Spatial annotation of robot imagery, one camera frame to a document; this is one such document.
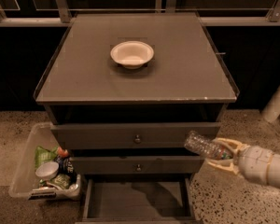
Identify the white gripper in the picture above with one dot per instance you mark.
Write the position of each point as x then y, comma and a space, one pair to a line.
254, 162

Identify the clear plastic water bottle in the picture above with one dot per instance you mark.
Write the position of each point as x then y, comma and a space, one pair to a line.
207, 148

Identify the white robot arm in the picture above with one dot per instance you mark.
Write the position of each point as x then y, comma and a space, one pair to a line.
274, 171

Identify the grey drawer cabinet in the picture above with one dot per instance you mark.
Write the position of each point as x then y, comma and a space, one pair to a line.
184, 82

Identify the grey bottom drawer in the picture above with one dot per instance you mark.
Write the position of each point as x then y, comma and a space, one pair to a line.
139, 199

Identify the grey drawer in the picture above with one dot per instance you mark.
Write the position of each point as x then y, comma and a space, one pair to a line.
129, 135
139, 199
137, 165

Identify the grey top drawer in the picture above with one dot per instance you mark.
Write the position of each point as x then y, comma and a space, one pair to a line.
129, 135

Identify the white bowl on counter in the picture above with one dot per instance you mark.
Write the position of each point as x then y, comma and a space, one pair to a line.
132, 54

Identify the grey middle drawer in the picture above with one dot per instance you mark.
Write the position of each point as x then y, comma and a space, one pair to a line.
137, 165

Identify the dark blue snack bag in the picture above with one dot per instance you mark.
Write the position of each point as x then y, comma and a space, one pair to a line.
66, 168

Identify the orange capped item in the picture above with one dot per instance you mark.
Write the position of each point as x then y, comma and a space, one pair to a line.
62, 152

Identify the green packet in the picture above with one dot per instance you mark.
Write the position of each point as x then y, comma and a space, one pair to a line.
60, 182

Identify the small white bowl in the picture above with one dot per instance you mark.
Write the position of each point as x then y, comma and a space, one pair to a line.
47, 170

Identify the green snack bag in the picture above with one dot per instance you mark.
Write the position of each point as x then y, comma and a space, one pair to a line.
43, 155

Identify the clear plastic bin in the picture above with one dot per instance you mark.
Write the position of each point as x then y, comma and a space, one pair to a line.
25, 184

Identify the metal railing frame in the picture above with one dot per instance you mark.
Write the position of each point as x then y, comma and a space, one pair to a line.
20, 13

